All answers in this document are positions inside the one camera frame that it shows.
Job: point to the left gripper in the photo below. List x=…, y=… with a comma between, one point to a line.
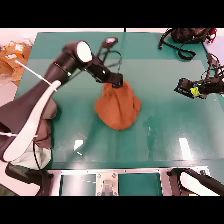
x=109, y=77

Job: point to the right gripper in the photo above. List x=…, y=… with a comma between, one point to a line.
x=186, y=88

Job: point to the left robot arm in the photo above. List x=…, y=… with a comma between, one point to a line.
x=63, y=65

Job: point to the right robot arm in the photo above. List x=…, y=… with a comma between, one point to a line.
x=195, y=183

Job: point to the black bag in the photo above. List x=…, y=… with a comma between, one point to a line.
x=190, y=35

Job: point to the brown garment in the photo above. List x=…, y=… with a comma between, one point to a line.
x=46, y=120

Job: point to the white garment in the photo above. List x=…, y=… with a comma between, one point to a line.
x=42, y=156

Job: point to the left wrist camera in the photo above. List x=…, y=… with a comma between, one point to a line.
x=110, y=41

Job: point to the silver frame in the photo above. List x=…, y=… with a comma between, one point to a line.
x=106, y=175

